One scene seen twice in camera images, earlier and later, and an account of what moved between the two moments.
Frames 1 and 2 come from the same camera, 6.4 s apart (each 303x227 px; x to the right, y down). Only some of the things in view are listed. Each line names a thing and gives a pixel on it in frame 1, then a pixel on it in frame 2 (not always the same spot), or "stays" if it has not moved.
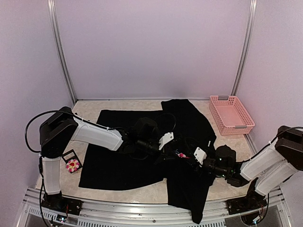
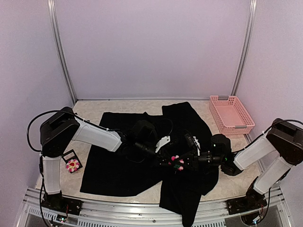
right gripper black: (196, 164) → (192, 161)
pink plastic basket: (230, 115) stays
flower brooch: (182, 155) → (174, 161)
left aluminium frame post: (57, 36) stays
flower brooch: (72, 165) stays
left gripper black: (164, 155) → (161, 159)
